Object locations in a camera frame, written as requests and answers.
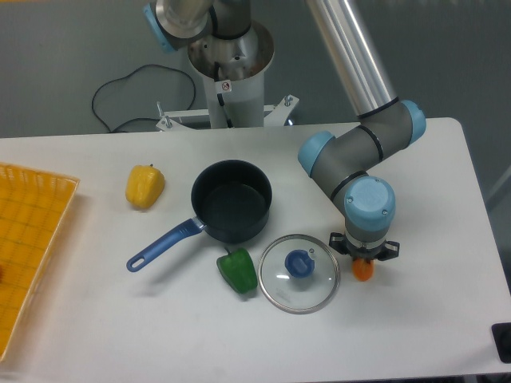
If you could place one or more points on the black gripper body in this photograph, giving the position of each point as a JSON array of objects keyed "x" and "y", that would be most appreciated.
[{"x": 381, "y": 250}]

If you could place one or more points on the long orange bread loaf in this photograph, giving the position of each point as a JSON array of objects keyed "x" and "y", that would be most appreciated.
[{"x": 362, "y": 269}]

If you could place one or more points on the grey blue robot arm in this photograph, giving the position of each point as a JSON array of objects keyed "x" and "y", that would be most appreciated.
[{"x": 338, "y": 165}]

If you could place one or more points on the glass lid with blue knob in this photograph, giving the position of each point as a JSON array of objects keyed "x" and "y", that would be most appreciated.
[{"x": 298, "y": 274}]

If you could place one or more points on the black object at table edge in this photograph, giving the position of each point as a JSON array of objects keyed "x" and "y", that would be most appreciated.
[{"x": 501, "y": 335}]

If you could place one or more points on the green bell pepper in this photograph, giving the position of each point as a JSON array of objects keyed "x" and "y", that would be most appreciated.
[{"x": 238, "y": 271}]

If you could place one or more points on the yellow bell pepper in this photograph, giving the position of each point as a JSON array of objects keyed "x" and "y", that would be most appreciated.
[{"x": 144, "y": 186}]

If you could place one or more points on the yellow woven basket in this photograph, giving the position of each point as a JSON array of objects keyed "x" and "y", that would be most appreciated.
[{"x": 34, "y": 204}]

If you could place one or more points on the dark saucepan with blue handle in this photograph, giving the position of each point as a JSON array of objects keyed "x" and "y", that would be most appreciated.
[{"x": 231, "y": 200}]

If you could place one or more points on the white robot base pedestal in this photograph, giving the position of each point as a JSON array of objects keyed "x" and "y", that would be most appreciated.
[{"x": 232, "y": 74}]

